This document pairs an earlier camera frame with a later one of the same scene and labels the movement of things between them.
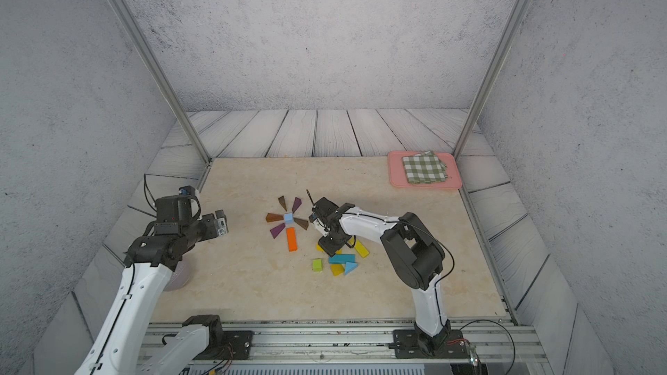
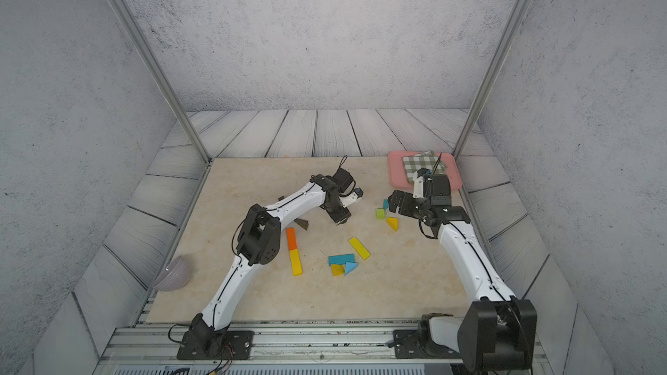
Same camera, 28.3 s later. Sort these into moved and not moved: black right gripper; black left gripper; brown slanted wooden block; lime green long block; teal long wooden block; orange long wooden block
Moved: black right gripper; black left gripper
Not moved: orange long wooden block; lime green long block; brown slanted wooden block; teal long wooden block
